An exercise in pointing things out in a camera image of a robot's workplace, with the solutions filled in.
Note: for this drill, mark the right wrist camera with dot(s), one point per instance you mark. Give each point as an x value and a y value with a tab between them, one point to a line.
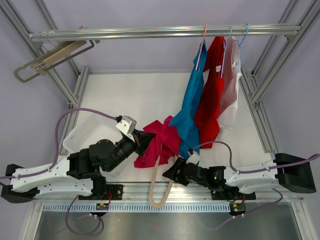
194	157

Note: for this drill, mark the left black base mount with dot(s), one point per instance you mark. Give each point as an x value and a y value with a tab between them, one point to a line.
104	192

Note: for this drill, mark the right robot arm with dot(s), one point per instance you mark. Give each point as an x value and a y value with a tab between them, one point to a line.
290	172

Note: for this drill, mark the aluminium hanging rail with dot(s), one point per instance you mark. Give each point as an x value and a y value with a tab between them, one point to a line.
164	32

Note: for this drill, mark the red t shirt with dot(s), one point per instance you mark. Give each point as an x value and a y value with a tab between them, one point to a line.
206	117

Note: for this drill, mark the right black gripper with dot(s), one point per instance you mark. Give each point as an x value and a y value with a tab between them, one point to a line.
171	172

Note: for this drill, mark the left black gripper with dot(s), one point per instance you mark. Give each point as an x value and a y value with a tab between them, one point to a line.
141	141

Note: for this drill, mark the white cable duct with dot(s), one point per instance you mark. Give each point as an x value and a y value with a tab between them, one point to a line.
136	207

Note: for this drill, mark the light blue hanger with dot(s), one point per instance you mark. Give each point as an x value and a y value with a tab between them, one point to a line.
226	43

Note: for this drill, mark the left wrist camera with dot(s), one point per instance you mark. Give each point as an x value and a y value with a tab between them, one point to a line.
126	125

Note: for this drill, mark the blue wire hanger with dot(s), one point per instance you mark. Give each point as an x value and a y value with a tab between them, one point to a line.
244	36

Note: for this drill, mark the white t shirt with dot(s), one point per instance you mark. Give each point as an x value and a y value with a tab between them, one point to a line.
230	94

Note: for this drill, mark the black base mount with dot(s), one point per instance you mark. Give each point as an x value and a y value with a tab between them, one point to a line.
231	194
104	192

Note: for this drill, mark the magenta t shirt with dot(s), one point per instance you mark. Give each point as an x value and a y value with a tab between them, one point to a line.
164	145

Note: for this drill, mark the right aluminium frame post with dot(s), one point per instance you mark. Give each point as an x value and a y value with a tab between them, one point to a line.
254	83

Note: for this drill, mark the beige plastic hanger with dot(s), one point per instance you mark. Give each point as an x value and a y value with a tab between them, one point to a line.
159	194

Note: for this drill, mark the beige empty hanger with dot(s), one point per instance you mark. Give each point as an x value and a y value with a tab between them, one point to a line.
61	53

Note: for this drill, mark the blue t shirt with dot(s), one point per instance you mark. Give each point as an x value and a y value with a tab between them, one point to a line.
184	119

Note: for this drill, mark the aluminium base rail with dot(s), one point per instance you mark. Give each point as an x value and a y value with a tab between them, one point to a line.
139	191

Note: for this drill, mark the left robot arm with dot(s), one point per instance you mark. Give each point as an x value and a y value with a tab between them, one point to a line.
80	174

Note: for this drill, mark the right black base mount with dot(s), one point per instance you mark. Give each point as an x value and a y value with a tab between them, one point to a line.
231	194

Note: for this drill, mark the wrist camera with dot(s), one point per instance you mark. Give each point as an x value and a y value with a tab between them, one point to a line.
126	125
194	157

